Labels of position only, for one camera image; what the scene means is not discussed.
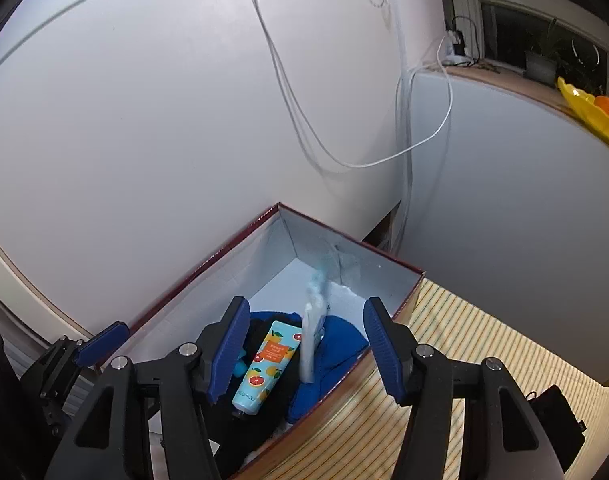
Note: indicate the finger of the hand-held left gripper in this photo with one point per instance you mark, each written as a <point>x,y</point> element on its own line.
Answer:
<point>102,342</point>

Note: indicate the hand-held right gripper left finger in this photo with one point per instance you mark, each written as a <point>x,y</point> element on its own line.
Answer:
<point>229,355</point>

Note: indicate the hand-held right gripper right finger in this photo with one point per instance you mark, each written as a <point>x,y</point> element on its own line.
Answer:
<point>384,355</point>

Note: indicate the teal silicone funnel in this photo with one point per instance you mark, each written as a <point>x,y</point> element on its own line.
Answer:
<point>245,367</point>

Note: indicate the light blue fruit-print tube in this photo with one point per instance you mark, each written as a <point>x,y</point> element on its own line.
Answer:
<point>267,365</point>

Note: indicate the blue terry towel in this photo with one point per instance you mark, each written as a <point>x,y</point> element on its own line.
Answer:
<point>339,350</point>

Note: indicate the small white packet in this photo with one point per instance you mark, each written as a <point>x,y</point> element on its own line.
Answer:
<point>312,330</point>

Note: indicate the red-brown cardboard box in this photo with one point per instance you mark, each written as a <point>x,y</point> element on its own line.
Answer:
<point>264,280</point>

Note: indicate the yellow striped tablecloth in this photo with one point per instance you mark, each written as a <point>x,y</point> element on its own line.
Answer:
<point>464,330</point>

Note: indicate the black pouch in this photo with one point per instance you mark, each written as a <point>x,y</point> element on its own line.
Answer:
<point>554,415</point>

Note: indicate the wooden window sill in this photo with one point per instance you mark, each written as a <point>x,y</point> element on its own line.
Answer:
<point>509,85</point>

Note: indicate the white power strip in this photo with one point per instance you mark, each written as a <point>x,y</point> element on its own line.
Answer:
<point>457,61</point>

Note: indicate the yellow bowl with orange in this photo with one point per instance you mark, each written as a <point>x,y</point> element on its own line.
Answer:
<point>589,115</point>

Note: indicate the black plug adapter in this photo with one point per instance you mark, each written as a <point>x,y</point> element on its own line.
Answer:
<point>457,42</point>

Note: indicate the potted plant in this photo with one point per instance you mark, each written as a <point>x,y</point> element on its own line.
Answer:
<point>540,67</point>

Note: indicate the window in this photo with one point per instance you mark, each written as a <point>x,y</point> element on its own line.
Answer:
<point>504,25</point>

